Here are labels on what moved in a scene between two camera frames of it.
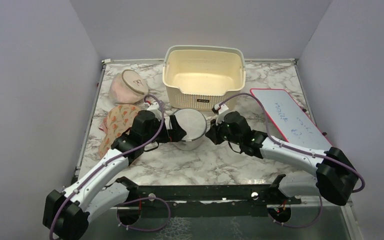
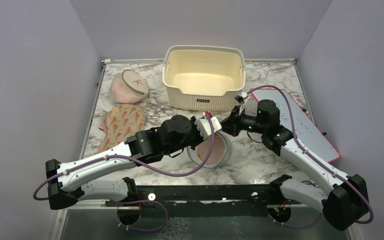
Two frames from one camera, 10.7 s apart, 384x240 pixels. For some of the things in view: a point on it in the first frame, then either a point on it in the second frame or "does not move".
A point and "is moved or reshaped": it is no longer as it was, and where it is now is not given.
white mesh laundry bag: [194, 123] is moved or reshaped
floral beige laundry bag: [119, 119] does not move
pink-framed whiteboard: [294, 123] does not move
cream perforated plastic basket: [197, 77] does not move
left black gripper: [172, 135] → [200, 138]
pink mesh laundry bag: [127, 87] does not move
